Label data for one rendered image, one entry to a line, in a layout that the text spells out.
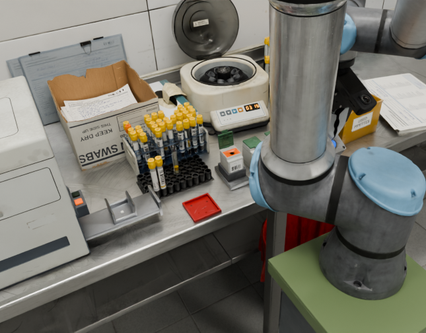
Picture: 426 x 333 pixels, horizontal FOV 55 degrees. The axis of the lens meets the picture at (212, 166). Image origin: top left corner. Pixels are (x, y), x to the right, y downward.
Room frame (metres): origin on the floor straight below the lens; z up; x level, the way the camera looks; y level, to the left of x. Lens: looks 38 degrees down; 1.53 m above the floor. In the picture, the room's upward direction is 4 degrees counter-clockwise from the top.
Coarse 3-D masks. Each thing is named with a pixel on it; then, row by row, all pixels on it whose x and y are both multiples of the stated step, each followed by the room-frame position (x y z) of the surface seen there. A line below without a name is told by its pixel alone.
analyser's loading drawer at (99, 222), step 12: (108, 204) 0.64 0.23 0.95; (120, 204) 0.67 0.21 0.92; (132, 204) 0.64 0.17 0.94; (144, 204) 0.67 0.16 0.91; (156, 204) 0.66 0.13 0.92; (84, 216) 0.64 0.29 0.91; (96, 216) 0.64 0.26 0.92; (108, 216) 0.64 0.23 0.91; (120, 216) 0.63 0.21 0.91; (132, 216) 0.63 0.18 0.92; (144, 216) 0.63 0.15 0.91; (84, 228) 0.61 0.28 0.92; (96, 228) 0.60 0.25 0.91; (108, 228) 0.60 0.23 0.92
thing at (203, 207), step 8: (192, 200) 0.71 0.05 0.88; (200, 200) 0.71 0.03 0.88; (208, 200) 0.71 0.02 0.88; (192, 208) 0.68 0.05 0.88; (200, 208) 0.68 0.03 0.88; (208, 208) 0.68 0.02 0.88; (216, 208) 0.68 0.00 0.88; (192, 216) 0.65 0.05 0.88; (200, 216) 0.65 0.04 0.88; (208, 216) 0.65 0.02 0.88
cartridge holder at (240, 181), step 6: (216, 168) 0.81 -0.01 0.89; (222, 168) 0.78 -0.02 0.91; (222, 174) 0.78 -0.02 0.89; (228, 174) 0.75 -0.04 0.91; (234, 174) 0.76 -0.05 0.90; (240, 174) 0.77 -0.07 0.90; (228, 180) 0.75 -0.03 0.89; (234, 180) 0.76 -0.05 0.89; (240, 180) 0.75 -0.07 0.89; (246, 180) 0.75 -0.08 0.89; (228, 186) 0.75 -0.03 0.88; (234, 186) 0.74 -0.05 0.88; (240, 186) 0.75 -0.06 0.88
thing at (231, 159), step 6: (222, 150) 0.80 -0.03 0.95; (228, 150) 0.80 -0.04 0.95; (234, 150) 0.79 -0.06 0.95; (222, 156) 0.79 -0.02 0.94; (228, 156) 0.77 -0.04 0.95; (234, 156) 0.77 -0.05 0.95; (240, 156) 0.78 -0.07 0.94; (222, 162) 0.79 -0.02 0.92; (228, 162) 0.76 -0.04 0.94; (234, 162) 0.76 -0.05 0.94; (240, 162) 0.77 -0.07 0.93; (228, 168) 0.76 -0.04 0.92; (234, 168) 0.76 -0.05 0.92; (240, 168) 0.77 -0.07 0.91
